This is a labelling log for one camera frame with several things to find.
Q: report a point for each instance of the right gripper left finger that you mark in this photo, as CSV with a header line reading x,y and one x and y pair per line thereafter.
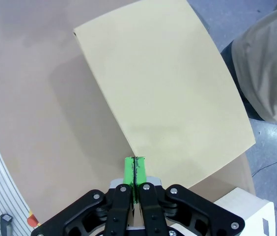
x,y
119,211

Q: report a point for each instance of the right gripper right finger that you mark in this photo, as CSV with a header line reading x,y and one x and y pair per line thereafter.
x,y
150,211

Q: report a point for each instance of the brown cardboard shoe box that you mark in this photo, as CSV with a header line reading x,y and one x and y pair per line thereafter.
x,y
165,86

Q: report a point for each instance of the white plastic storage box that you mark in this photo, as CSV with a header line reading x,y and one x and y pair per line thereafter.
x,y
244,209

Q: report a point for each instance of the red emergency stop button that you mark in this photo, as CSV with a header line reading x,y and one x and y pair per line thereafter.
x,y
33,219

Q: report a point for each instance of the grey black handheld device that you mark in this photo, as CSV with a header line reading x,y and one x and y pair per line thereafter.
x,y
6,223

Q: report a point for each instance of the grey slotted aluminium plate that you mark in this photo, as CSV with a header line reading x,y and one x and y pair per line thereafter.
x,y
1,186

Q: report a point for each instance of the person in tan sweater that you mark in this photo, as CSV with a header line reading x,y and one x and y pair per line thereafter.
x,y
268,68

